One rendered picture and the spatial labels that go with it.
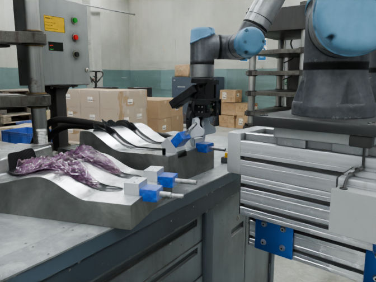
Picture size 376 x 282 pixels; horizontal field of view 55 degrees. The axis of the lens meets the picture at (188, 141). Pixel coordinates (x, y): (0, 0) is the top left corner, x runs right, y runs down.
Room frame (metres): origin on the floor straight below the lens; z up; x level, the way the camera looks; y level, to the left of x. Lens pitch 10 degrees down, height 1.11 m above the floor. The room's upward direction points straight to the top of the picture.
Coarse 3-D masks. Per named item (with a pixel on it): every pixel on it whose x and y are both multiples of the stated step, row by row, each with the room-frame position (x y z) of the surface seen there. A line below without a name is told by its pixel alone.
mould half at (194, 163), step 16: (144, 128) 1.33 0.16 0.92; (80, 144) 1.19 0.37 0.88; (96, 144) 1.15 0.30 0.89; (112, 144) 1.13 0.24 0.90; (144, 144) 1.20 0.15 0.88; (160, 144) 1.19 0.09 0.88; (128, 160) 1.07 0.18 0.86; (144, 160) 1.03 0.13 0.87; (160, 160) 1.00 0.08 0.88; (176, 160) 1.02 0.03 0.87; (192, 160) 1.09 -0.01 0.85; (208, 160) 1.17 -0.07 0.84; (192, 176) 1.09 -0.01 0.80
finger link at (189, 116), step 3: (189, 108) 1.11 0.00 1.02; (189, 111) 1.10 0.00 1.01; (186, 114) 1.10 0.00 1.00; (189, 114) 1.10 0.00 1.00; (192, 114) 1.11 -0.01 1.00; (186, 117) 1.10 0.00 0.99; (189, 117) 1.10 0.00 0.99; (192, 117) 1.11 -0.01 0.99; (186, 120) 1.10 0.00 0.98; (189, 120) 1.10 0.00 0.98; (186, 123) 1.10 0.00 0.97; (189, 123) 1.10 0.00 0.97; (186, 126) 1.11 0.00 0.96; (189, 126) 1.10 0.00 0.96; (186, 129) 1.11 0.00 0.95
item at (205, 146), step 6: (198, 138) 1.13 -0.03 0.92; (186, 144) 1.13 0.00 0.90; (198, 144) 1.11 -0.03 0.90; (204, 144) 1.10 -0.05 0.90; (210, 144) 1.12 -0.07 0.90; (198, 150) 1.11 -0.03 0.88; (204, 150) 1.10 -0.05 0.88; (210, 150) 1.12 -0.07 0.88; (216, 150) 1.10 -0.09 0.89; (222, 150) 1.08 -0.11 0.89
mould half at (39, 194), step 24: (24, 144) 1.06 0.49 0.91; (0, 168) 0.86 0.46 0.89; (96, 168) 0.88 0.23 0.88; (120, 168) 0.95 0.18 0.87; (0, 192) 0.78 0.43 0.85; (24, 192) 0.77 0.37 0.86; (48, 192) 0.75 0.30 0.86; (72, 192) 0.74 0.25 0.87; (96, 192) 0.77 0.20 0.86; (120, 192) 0.77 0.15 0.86; (48, 216) 0.75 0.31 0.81; (72, 216) 0.73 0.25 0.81; (96, 216) 0.71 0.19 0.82; (120, 216) 0.70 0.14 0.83; (144, 216) 0.76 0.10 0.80
